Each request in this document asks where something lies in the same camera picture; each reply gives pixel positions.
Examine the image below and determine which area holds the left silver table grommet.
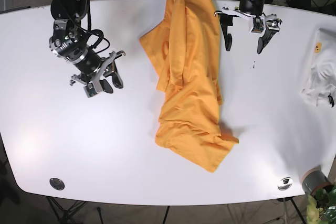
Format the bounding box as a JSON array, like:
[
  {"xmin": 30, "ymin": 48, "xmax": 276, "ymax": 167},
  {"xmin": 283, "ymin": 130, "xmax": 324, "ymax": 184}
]
[{"xmin": 49, "ymin": 177, "xmax": 65, "ymax": 190}]

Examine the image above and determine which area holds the right silver table grommet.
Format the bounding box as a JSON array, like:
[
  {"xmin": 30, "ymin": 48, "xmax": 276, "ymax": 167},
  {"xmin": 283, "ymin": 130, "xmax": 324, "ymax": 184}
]
[{"xmin": 277, "ymin": 177, "xmax": 293, "ymax": 191}]

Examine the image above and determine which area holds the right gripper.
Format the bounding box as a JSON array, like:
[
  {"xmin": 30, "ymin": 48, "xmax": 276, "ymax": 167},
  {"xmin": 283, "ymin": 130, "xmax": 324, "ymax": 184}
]
[{"xmin": 49, "ymin": 19, "xmax": 126, "ymax": 98}]

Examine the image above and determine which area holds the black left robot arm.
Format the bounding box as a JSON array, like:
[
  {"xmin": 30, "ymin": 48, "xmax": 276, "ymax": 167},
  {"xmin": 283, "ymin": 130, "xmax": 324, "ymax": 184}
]
[{"xmin": 214, "ymin": 0, "xmax": 282, "ymax": 54}]

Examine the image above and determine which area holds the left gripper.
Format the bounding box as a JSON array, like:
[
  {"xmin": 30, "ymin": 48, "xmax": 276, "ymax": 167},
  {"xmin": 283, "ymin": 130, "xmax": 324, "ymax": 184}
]
[{"xmin": 214, "ymin": 0, "xmax": 282, "ymax": 54}]

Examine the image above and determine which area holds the white printed T-shirt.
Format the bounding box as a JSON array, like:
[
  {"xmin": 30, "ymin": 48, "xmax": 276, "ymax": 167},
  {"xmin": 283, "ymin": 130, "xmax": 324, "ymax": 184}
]
[{"xmin": 301, "ymin": 29, "xmax": 335, "ymax": 108}]

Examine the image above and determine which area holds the grey plant pot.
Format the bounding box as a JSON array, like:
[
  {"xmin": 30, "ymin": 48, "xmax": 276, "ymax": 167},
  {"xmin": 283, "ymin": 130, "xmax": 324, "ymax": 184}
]
[{"xmin": 301, "ymin": 166, "xmax": 333, "ymax": 196}]

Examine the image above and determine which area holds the green potted plant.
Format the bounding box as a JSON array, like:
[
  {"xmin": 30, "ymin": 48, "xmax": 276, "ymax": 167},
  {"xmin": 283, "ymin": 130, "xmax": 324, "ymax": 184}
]
[{"xmin": 306, "ymin": 185, "xmax": 335, "ymax": 224}]

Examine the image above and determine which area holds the silver table grommet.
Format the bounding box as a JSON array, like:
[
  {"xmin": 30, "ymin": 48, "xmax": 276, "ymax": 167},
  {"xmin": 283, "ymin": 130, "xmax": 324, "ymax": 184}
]
[
  {"xmin": 49, "ymin": 177, "xmax": 65, "ymax": 190},
  {"xmin": 277, "ymin": 177, "xmax": 293, "ymax": 191}
]

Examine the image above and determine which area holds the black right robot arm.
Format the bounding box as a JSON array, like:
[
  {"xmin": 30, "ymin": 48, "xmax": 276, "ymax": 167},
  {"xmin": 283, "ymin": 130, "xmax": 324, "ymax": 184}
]
[{"xmin": 49, "ymin": 0, "xmax": 125, "ymax": 98}]

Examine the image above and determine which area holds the orange T-shirt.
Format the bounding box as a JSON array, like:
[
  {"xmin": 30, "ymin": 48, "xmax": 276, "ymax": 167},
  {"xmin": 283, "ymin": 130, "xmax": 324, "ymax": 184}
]
[{"xmin": 139, "ymin": 0, "xmax": 238, "ymax": 172}]

